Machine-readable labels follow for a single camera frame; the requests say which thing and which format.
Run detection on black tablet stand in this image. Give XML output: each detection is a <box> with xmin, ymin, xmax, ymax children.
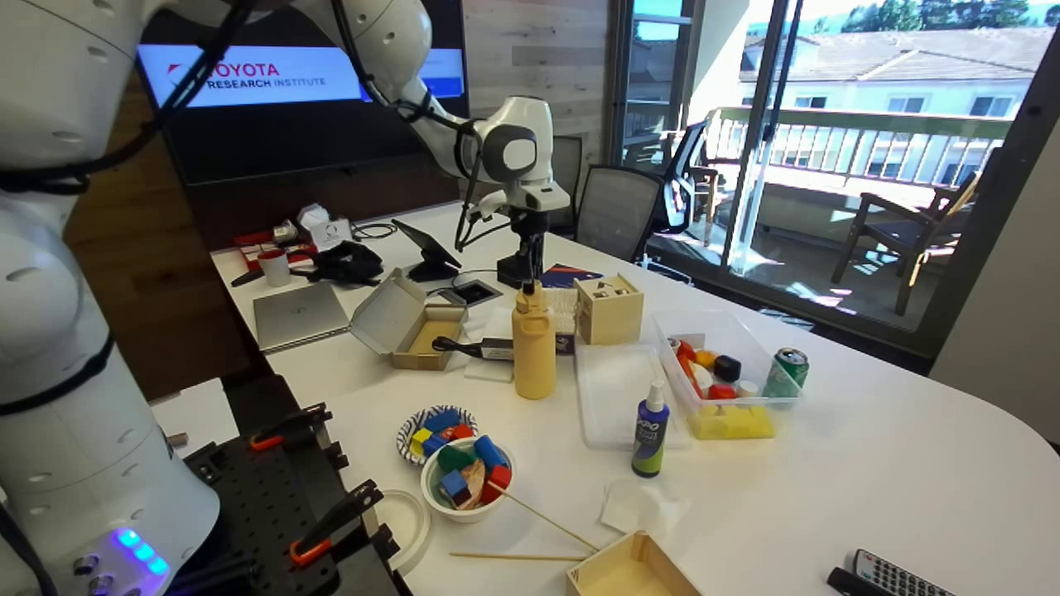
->
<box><xmin>392</xmin><ymin>214</ymin><xmax>464</xmax><ymax>285</ymax></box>

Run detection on white bowl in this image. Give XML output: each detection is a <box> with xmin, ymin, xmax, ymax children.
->
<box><xmin>417</xmin><ymin>438</ymin><xmax>517</xmax><ymax>523</ymax></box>

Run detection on grey office chair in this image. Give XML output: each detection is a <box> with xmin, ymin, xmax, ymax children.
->
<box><xmin>573</xmin><ymin>164</ymin><xmax>666</xmax><ymax>266</ymax></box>

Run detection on thin wooden stick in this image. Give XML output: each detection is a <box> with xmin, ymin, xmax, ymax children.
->
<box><xmin>448</xmin><ymin>548</ymin><xmax>590</xmax><ymax>567</ymax></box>
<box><xmin>499</xmin><ymin>489</ymin><xmax>602</xmax><ymax>552</ymax></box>

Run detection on silver laptop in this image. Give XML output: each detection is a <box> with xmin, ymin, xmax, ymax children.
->
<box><xmin>247</xmin><ymin>281</ymin><xmax>350</xmax><ymax>356</ymax></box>

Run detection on blue patterned paper plate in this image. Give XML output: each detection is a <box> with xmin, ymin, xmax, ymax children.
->
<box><xmin>392</xmin><ymin>403</ymin><xmax>481</xmax><ymax>470</ymax></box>

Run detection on wooden tray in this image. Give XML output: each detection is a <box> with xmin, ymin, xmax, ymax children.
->
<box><xmin>563</xmin><ymin>529</ymin><xmax>706</xmax><ymax>596</ymax></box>

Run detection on black orange clamp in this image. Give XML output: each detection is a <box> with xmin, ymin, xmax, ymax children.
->
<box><xmin>245</xmin><ymin>400</ymin><xmax>339</xmax><ymax>457</ymax></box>
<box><xmin>287</xmin><ymin>478</ymin><xmax>387</xmax><ymax>571</ymax></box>

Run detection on white tape ring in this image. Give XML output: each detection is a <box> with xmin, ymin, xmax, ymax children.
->
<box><xmin>370</xmin><ymin>488</ymin><xmax>437</xmax><ymax>578</ymax></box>

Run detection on black remote control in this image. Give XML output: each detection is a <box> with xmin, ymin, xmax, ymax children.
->
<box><xmin>824</xmin><ymin>548</ymin><xmax>962</xmax><ymax>596</ymax></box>

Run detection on wooden outdoor chair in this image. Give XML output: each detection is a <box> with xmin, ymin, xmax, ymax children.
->
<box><xmin>829</xmin><ymin>164</ymin><xmax>987</xmax><ymax>323</ymax></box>

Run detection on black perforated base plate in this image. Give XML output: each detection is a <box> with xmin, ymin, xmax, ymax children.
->
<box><xmin>179</xmin><ymin>426</ymin><xmax>406</xmax><ymax>596</ymax></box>

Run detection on red flat package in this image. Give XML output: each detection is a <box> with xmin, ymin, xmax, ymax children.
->
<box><xmin>236</xmin><ymin>224</ymin><xmax>321</xmax><ymax>276</ymax></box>

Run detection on open cardboard box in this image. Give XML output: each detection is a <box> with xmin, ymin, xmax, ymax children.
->
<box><xmin>349</xmin><ymin>267</ymin><xmax>472</xmax><ymax>373</ymax></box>

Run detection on balcony railing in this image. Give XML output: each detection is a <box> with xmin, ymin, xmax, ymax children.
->
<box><xmin>706</xmin><ymin>105</ymin><xmax>1014</xmax><ymax>193</ymax></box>

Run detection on white tissue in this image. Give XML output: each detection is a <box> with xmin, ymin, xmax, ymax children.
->
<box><xmin>596</xmin><ymin>478</ymin><xmax>688</xmax><ymax>543</ymax></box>

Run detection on clear plastic toy container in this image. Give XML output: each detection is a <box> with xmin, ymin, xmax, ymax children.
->
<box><xmin>657</xmin><ymin>315</ymin><xmax>801</xmax><ymax>445</ymax></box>

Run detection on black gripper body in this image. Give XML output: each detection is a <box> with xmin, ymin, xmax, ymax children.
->
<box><xmin>509</xmin><ymin>210</ymin><xmax>552</xmax><ymax>257</ymax></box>

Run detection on blue and yellow book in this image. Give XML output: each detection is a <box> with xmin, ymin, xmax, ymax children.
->
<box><xmin>539</xmin><ymin>263</ymin><xmax>605</xmax><ymax>292</ymax></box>

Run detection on beige plastic bottle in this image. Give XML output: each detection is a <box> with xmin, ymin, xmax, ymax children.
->
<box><xmin>509</xmin><ymin>277</ymin><xmax>563</xmax><ymax>403</ymax></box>

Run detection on white framed black square device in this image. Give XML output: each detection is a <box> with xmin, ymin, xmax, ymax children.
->
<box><xmin>448</xmin><ymin>276</ymin><xmax>507</xmax><ymax>313</ymax></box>

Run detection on wooden shape sorter box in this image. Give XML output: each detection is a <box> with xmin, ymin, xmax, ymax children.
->
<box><xmin>573</xmin><ymin>272</ymin><xmax>645</xmax><ymax>347</ymax></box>

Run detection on wall monitor screen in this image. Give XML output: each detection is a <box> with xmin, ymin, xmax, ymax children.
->
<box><xmin>137</xmin><ymin>0</ymin><xmax>472</xmax><ymax>187</ymax></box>

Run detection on blue glue bottle white cap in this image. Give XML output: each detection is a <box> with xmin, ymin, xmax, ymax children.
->
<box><xmin>628</xmin><ymin>382</ymin><xmax>671</xmax><ymax>479</ymax></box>

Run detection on green teal can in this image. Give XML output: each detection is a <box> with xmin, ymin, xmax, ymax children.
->
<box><xmin>761</xmin><ymin>346</ymin><xmax>813</xmax><ymax>400</ymax></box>

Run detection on black cloth pouch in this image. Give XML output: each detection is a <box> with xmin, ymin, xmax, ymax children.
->
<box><xmin>311</xmin><ymin>243</ymin><xmax>387</xmax><ymax>287</ymax></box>

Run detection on clear plastic bottle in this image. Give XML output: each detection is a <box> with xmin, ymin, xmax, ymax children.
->
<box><xmin>573</xmin><ymin>341</ymin><xmax>692</xmax><ymax>450</ymax></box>

